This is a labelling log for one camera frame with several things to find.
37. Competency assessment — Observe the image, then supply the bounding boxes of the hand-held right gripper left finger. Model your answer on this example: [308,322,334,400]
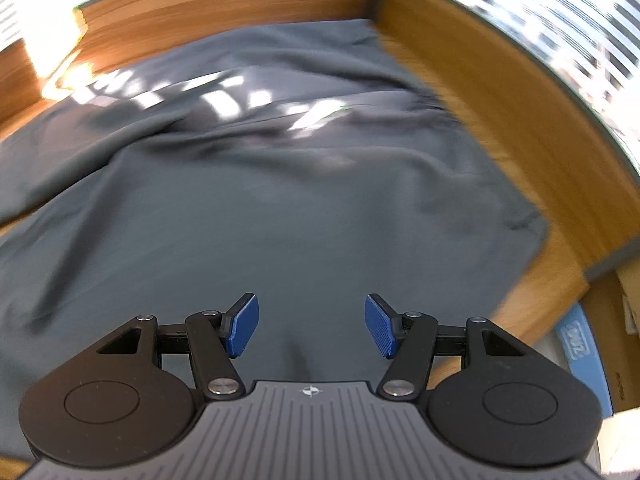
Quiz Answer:
[96,293,260,402]

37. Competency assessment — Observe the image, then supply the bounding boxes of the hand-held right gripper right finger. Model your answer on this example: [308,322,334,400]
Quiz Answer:
[364,293,542,404]

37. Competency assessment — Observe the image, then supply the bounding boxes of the grey pants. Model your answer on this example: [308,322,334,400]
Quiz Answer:
[0,17,552,461]

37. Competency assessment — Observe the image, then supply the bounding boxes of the blue container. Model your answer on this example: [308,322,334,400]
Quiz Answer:
[552,300,617,422]

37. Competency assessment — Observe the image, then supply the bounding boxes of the cardboard box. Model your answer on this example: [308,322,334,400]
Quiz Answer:
[582,260,640,416]

